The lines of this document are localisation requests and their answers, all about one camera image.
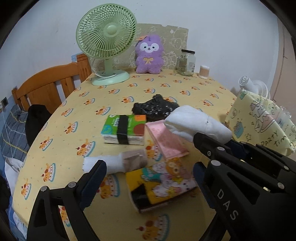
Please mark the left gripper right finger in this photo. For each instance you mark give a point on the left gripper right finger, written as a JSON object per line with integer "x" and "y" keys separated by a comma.
{"x": 203, "y": 175}

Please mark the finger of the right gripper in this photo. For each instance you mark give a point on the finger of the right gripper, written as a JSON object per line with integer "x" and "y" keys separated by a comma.
{"x": 261, "y": 165}

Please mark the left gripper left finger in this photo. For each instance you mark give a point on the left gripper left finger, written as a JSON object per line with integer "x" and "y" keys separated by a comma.
{"x": 87, "y": 185}

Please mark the yellow cartoon tissue pack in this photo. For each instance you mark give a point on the yellow cartoon tissue pack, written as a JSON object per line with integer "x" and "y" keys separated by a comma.
{"x": 158, "y": 184}

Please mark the white bag pack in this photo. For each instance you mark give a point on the white bag pack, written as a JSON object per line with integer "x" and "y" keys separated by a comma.
{"x": 124, "y": 162}

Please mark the pink tissue pack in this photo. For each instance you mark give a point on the pink tissue pack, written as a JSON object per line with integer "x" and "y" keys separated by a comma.
{"x": 168, "y": 143}

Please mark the white cloth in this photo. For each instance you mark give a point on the white cloth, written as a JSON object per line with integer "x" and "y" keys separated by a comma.
{"x": 186, "y": 121}

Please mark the green tissue pack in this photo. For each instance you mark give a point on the green tissue pack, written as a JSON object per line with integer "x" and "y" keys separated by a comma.
{"x": 124, "y": 129}

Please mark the black plastic bag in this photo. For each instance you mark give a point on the black plastic bag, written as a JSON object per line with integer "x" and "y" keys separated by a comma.
{"x": 155, "y": 109}

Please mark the patterned storage box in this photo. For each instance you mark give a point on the patterned storage box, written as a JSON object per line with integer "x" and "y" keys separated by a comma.
{"x": 258, "y": 120}

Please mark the white bedsheet pile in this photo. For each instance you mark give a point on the white bedsheet pile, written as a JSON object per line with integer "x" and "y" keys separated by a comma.
{"x": 12, "y": 169}

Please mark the beige door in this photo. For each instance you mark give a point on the beige door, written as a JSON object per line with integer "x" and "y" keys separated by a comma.
{"x": 282, "y": 90}

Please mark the plaid blue pillow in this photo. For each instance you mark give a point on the plaid blue pillow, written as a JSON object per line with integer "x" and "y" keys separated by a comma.
{"x": 14, "y": 142}

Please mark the white floor fan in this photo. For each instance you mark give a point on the white floor fan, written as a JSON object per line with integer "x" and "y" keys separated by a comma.
{"x": 254, "y": 86}

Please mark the black garment on chair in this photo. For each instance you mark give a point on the black garment on chair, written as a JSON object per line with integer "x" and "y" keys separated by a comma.
{"x": 37, "y": 117}

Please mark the cotton swab container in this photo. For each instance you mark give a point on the cotton swab container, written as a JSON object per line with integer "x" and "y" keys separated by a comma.
{"x": 204, "y": 72}

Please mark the glass jar with lid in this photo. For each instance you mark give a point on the glass jar with lid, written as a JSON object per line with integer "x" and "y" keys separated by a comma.
{"x": 186, "y": 62}

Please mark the green patterned board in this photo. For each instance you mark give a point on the green patterned board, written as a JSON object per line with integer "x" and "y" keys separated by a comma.
{"x": 173, "y": 38}

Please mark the purple plush bunny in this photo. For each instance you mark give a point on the purple plush bunny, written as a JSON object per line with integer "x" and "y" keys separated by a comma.
{"x": 149, "y": 52}

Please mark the green desk fan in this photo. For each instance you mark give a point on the green desk fan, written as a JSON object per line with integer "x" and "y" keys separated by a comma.
{"x": 103, "y": 33}

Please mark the wall power outlet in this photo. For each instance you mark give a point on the wall power outlet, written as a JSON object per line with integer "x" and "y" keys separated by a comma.
{"x": 4, "y": 102}

